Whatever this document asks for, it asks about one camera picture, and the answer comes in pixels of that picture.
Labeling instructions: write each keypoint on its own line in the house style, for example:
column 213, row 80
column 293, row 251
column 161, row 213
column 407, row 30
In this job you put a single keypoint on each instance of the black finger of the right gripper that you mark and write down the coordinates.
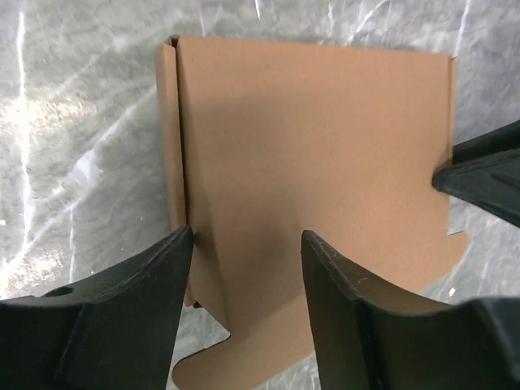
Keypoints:
column 484, row 171

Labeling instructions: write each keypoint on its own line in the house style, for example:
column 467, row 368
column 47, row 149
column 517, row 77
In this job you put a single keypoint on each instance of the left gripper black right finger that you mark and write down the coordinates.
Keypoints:
column 370, row 334

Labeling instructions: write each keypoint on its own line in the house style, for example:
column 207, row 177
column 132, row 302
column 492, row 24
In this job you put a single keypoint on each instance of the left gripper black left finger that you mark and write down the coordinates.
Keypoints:
column 113, row 330

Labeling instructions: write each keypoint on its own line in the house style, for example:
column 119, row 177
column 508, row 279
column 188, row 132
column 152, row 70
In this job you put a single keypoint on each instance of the brown cardboard box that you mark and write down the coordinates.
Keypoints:
column 263, row 140

